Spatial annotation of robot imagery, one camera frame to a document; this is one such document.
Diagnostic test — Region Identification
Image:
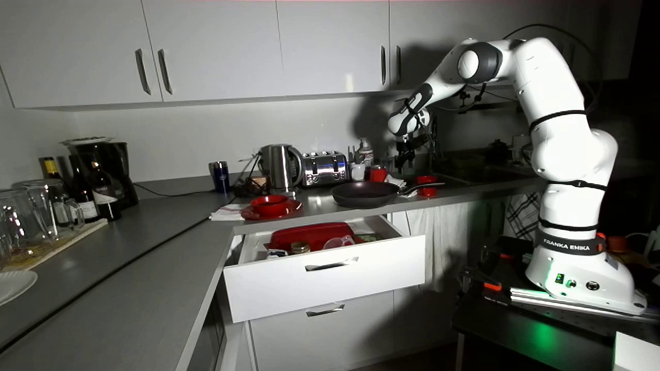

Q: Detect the white plate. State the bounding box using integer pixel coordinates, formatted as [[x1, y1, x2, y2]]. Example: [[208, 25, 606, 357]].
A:
[[0, 269, 40, 307]]

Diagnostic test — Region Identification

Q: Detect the black robot cart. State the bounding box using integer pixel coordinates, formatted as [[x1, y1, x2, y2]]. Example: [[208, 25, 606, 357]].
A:
[[451, 236, 660, 371]]

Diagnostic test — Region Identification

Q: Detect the closed white drawer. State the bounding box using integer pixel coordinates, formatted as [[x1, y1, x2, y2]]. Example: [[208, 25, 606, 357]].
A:
[[244, 286, 414, 371]]

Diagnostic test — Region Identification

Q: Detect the wide white cabinet door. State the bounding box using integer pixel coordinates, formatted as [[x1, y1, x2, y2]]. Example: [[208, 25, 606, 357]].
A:
[[0, 0, 166, 111]]

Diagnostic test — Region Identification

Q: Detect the white box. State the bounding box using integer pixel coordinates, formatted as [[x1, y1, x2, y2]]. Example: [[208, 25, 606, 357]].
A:
[[612, 330, 660, 371]]

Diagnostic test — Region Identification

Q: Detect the black utensil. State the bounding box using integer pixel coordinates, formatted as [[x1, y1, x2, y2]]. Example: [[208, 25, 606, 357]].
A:
[[349, 136, 373, 168]]

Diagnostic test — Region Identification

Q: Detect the chrome toaster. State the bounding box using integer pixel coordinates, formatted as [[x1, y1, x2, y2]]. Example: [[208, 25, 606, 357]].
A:
[[300, 151, 350, 189]]

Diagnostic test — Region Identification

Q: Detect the dark wine bottle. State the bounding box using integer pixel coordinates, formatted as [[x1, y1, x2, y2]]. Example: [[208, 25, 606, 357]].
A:
[[68, 153, 101, 223]]

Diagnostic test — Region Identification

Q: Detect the slim dark bottle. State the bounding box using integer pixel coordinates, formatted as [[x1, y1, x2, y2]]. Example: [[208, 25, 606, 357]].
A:
[[59, 155, 80, 225]]

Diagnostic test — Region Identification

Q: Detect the clear drinking glass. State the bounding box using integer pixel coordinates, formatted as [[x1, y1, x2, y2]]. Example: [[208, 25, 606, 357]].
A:
[[0, 189, 30, 257], [11, 179, 60, 243]]

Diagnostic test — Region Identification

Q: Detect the white curtain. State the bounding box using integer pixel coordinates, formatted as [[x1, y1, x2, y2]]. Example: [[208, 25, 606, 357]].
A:
[[388, 202, 482, 285]]

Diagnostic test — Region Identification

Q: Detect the small brown jar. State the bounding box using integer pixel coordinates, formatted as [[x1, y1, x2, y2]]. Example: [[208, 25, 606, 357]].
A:
[[244, 172, 270, 198]]

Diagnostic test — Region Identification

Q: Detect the open white drawer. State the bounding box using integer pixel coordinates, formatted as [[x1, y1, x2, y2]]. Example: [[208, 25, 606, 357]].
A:
[[222, 215, 430, 326]]

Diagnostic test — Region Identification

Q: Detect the wooden cutting board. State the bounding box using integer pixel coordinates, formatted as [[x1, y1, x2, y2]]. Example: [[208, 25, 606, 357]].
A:
[[0, 216, 112, 272]]

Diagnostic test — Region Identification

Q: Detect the white napkin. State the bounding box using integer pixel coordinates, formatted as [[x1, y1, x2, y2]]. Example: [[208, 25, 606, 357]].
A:
[[207, 202, 248, 225]]

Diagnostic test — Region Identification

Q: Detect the black coffee maker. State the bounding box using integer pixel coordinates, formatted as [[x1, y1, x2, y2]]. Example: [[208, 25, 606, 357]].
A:
[[60, 135, 140, 223]]

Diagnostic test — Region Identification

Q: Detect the checkered towel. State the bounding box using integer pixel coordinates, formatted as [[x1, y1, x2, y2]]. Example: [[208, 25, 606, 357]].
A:
[[503, 191, 544, 243]]

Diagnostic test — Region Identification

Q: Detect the shadowed white cabinet door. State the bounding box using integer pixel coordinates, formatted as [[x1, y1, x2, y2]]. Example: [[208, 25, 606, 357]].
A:
[[388, 0, 498, 95]]

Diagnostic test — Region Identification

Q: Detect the dark plate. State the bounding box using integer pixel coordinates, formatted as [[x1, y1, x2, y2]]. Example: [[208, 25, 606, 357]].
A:
[[331, 179, 403, 210]]

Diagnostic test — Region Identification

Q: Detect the black control box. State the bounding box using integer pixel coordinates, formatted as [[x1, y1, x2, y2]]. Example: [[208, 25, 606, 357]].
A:
[[467, 236, 553, 311]]

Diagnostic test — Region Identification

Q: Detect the small red cup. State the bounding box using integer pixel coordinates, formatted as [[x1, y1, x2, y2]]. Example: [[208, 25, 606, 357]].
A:
[[413, 173, 442, 200]]

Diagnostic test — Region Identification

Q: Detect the bottle with yellow cap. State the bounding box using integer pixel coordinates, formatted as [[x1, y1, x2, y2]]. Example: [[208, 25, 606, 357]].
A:
[[38, 155, 70, 228]]

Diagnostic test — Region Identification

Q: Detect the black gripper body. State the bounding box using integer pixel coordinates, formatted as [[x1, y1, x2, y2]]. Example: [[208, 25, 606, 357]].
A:
[[395, 131, 435, 164]]

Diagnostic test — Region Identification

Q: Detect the steel electric kettle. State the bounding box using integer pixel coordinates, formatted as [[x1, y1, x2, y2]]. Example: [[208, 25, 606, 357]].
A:
[[256, 143, 305, 193]]

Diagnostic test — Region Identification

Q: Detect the red bowl on counter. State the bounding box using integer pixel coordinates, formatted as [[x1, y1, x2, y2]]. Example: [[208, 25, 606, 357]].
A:
[[239, 198, 305, 223]]

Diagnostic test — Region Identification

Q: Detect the white cloth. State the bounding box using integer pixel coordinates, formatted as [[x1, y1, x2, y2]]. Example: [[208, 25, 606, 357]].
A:
[[384, 173, 420, 202]]

